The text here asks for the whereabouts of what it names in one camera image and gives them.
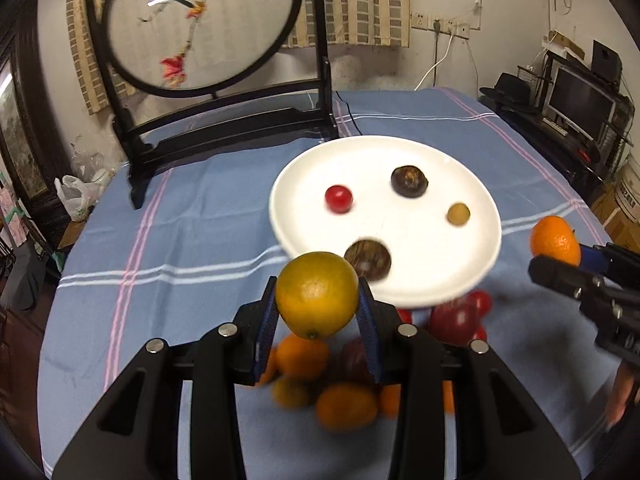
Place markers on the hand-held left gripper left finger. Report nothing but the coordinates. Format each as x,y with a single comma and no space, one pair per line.
265,332

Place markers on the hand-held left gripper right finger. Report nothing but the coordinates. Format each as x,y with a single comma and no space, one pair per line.
370,337

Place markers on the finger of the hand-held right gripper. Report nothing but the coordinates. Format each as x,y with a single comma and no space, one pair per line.
592,257
560,272

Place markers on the yellow-green orange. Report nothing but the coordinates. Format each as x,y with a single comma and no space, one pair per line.
317,295

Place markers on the red-purple plum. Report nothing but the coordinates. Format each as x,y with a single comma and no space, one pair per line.
455,322

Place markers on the white round plate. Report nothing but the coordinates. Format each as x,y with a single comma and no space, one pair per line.
400,240

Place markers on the small olive round fruit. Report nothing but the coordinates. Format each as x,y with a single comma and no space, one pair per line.
458,214

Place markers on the person's right hand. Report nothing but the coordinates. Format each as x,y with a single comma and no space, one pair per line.
622,392

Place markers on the white bucket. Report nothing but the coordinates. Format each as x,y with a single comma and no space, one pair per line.
629,190

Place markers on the blue checked tablecloth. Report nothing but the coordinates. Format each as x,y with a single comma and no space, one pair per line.
200,240

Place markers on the black metal shelf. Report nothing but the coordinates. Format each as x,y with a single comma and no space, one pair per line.
530,127

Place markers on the grey computer monitor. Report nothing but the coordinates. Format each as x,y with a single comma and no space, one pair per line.
582,105

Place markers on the black hat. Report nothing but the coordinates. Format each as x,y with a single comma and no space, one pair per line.
510,89

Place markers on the black speaker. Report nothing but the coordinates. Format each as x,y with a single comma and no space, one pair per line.
607,60

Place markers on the flat cardboard box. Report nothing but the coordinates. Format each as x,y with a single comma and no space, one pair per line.
565,42

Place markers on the white plastic bag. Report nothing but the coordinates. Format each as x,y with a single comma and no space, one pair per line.
77,200

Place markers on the clear plastic bag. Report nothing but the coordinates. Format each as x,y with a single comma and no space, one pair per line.
92,165

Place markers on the dark bag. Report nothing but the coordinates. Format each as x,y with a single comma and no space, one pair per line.
30,280

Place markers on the black framed embroidered screen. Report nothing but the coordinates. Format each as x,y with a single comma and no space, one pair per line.
200,30

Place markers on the dark framed picture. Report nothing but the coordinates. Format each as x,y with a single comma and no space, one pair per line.
20,130

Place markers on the white wall socket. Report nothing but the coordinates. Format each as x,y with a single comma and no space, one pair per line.
420,20

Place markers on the beige brick-pattern wall hanging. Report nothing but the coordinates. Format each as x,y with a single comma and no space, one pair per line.
370,5

